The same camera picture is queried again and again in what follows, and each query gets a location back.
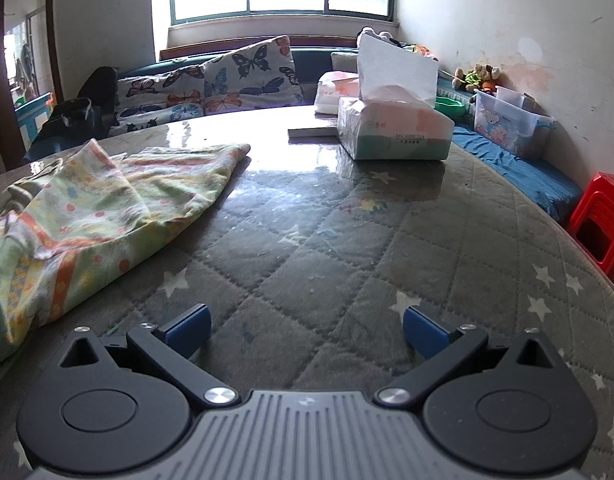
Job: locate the grey pillow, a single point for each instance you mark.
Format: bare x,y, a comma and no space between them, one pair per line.
343,60

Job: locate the orange green toy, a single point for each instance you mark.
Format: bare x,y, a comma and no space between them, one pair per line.
421,51

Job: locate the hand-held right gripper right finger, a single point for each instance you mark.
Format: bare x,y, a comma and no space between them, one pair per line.
424,332

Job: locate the blue cabinet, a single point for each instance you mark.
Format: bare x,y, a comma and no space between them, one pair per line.
34,117

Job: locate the blue bench sofa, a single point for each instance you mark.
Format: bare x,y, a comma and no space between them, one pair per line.
512,165

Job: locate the pastel patterned button shirt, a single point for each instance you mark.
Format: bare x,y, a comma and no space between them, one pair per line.
87,210

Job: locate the butterfly print cushion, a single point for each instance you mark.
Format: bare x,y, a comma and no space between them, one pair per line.
252,70
157,95

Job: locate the pink white tissue bag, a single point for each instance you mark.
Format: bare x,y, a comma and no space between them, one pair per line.
332,92

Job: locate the white plush toy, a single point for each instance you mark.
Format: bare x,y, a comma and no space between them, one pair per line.
379,35

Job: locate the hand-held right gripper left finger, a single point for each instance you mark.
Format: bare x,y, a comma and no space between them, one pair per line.
189,331

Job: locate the dark clothing pile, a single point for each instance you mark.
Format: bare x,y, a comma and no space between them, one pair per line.
94,90

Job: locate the green bowl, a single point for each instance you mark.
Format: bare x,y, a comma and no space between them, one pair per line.
448,107

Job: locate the open tissue pack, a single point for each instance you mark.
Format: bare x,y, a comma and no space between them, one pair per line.
387,130

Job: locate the dark wooden door frame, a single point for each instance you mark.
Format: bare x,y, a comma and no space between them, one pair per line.
54,35

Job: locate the red plastic stool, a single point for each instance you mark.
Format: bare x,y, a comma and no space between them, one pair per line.
602,210

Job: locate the brown plush toys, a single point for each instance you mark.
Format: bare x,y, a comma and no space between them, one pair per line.
479,79

